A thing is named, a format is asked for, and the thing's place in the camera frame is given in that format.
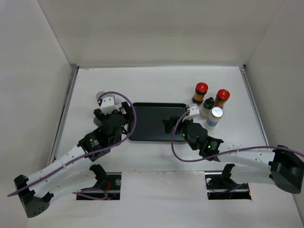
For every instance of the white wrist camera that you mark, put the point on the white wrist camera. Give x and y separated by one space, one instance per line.
192 111
107 105

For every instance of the clear-top pepper grinder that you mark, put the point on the clear-top pepper grinder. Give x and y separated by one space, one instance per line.
97 122

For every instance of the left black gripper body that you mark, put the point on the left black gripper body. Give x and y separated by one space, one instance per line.
128 115

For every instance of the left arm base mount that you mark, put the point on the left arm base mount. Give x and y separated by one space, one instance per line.
106 187

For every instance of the black-cap white bottle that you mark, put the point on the black-cap white bottle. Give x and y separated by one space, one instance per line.
206 107

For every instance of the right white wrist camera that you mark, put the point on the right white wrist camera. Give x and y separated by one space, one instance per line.
192 111

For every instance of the silver-cap white bottle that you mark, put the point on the silver-cap white bottle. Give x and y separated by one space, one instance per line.
100 95

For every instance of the white-lid dark sauce jar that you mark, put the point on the white-lid dark sauce jar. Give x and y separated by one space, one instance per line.
121 106

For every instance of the silver-cap blue-label bottle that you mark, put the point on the silver-cap blue-label bottle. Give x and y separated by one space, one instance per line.
214 117

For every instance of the black rectangular tray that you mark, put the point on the black rectangular tray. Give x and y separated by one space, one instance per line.
150 116

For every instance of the red-cap brown sauce jar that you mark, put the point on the red-cap brown sauce jar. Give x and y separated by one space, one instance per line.
200 91

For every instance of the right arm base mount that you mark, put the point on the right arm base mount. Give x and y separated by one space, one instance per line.
220 186

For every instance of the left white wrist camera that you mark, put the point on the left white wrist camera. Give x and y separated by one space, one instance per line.
107 105

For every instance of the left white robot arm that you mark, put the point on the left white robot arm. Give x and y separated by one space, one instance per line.
76 170

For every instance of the red-cap orange spice jar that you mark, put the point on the red-cap orange spice jar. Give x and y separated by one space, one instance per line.
222 96

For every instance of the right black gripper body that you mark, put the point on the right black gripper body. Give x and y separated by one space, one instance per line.
184 131

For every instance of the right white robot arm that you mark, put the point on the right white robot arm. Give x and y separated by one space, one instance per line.
273 165

